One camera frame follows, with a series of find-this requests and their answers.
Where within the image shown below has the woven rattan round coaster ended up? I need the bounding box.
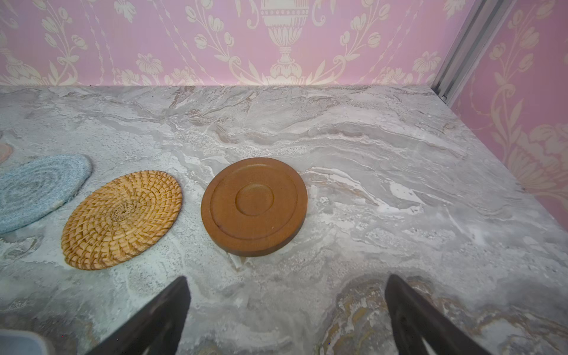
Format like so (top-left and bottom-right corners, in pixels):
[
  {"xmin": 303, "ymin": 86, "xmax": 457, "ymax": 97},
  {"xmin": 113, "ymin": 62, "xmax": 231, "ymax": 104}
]
[{"xmin": 61, "ymin": 170, "xmax": 183, "ymax": 271}]

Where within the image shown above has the lavender silicone tray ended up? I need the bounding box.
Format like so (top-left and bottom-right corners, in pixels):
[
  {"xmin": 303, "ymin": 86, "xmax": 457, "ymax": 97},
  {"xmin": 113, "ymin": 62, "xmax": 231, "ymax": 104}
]
[{"xmin": 0, "ymin": 329, "xmax": 56, "ymax": 355}]

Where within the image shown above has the aluminium frame post right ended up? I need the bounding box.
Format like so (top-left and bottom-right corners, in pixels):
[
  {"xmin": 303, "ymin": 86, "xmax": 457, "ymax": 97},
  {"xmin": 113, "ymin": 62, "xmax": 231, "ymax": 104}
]
[{"xmin": 430, "ymin": 0, "xmax": 516, "ymax": 107}]

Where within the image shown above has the brown wooden round coaster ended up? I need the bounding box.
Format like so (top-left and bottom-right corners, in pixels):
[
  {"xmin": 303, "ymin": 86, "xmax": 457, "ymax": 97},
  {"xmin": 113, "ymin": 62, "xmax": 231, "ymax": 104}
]
[{"xmin": 201, "ymin": 158, "xmax": 308, "ymax": 257}]

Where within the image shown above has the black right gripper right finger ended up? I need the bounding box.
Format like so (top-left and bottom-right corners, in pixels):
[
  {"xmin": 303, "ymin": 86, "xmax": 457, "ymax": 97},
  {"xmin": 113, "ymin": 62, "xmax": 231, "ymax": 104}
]
[{"xmin": 385, "ymin": 275, "xmax": 488, "ymax": 354}]

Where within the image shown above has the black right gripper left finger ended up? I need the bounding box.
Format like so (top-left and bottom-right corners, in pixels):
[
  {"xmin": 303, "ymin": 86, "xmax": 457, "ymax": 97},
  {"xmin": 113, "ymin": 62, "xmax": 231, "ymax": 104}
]
[{"xmin": 89, "ymin": 276, "xmax": 191, "ymax": 354}]

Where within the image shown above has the pink flower silicone coaster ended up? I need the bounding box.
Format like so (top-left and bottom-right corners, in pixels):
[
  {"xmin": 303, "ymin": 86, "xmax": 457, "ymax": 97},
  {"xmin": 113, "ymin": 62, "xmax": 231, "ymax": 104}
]
[{"xmin": 0, "ymin": 143, "xmax": 13, "ymax": 164}]

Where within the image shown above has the blue woven round coaster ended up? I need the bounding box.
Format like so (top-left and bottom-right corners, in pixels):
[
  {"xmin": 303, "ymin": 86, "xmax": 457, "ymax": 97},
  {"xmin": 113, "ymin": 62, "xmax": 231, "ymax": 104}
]
[{"xmin": 1, "ymin": 154, "xmax": 93, "ymax": 234}]

